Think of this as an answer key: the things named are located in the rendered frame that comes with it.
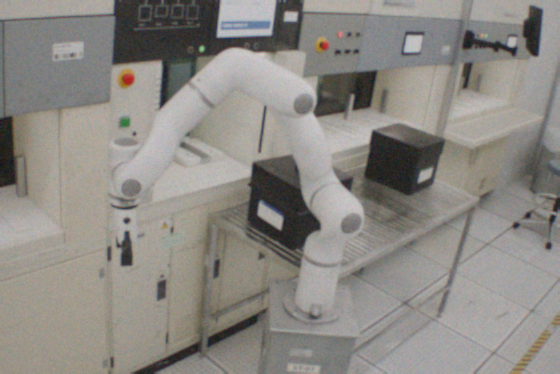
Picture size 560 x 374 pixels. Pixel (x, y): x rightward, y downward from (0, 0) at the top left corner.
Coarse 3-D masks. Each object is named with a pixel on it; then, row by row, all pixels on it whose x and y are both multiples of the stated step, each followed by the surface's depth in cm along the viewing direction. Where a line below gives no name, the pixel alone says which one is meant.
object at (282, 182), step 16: (272, 160) 224; (288, 160) 226; (256, 176) 219; (272, 176) 212; (288, 176) 211; (336, 176) 217; (352, 176) 220; (272, 192) 213; (288, 192) 207; (288, 208) 208; (304, 208) 206
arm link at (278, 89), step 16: (208, 64) 136; (224, 64) 134; (240, 64) 134; (256, 64) 136; (272, 64) 137; (192, 80) 136; (208, 80) 134; (224, 80) 134; (240, 80) 136; (256, 80) 136; (272, 80) 136; (288, 80) 135; (304, 80) 137; (208, 96) 134; (224, 96) 137; (256, 96) 138; (272, 96) 136; (288, 96) 135; (304, 96) 135; (288, 112) 137; (304, 112) 138
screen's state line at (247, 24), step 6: (222, 24) 201; (228, 24) 203; (234, 24) 205; (240, 24) 207; (246, 24) 209; (252, 24) 211; (258, 24) 213; (264, 24) 216; (270, 24) 218; (222, 30) 202
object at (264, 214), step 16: (256, 192) 221; (256, 208) 223; (272, 208) 216; (256, 224) 225; (272, 224) 217; (288, 224) 210; (304, 224) 211; (320, 224) 217; (288, 240) 212; (304, 240) 215
